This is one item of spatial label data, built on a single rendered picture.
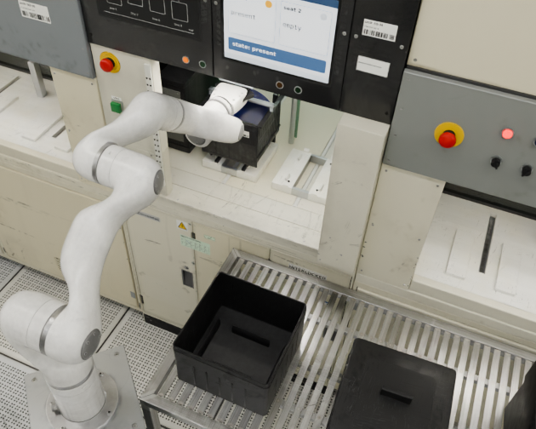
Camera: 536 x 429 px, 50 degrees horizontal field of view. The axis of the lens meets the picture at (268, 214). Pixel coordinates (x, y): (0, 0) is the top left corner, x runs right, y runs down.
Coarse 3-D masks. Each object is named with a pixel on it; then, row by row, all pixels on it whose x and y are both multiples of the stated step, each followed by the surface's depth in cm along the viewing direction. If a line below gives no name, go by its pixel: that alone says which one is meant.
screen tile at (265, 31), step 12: (228, 0) 136; (240, 0) 135; (252, 0) 134; (264, 0) 133; (276, 0) 131; (228, 12) 138; (252, 12) 136; (264, 12) 135; (228, 24) 141; (240, 24) 139; (252, 24) 138; (264, 24) 137; (252, 36) 140; (264, 36) 139
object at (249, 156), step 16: (224, 80) 186; (208, 96) 196; (272, 112) 192; (256, 128) 186; (272, 128) 201; (208, 144) 200; (224, 144) 197; (240, 144) 194; (256, 144) 191; (240, 160) 199; (256, 160) 196
